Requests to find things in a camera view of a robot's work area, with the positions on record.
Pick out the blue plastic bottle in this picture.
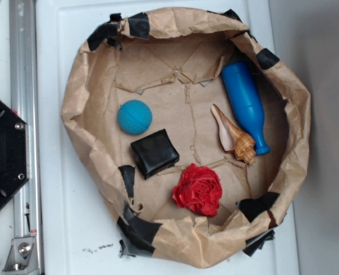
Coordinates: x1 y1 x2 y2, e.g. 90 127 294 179
221 61 270 155

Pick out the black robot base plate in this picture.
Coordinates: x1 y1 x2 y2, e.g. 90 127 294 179
0 101 29 211

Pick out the brown paper bag bin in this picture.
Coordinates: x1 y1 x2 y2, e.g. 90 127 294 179
61 7 311 268

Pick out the tan spiral seashell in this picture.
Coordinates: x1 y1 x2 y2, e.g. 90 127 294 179
211 104 256 165

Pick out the metal corner bracket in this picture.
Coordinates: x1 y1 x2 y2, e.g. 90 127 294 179
2 237 38 274

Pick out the black square block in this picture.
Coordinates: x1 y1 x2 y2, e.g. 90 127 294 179
131 129 180 179

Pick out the blue dimpled ball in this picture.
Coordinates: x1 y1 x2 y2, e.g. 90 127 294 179
117 100 153 135

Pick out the white tray board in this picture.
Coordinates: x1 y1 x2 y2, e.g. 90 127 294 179
36 1 299 274

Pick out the crumpled red paper ball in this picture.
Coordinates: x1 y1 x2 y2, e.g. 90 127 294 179
172 163 223 218

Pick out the aluminium extrusion rail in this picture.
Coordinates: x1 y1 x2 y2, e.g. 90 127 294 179
9 1 44 274

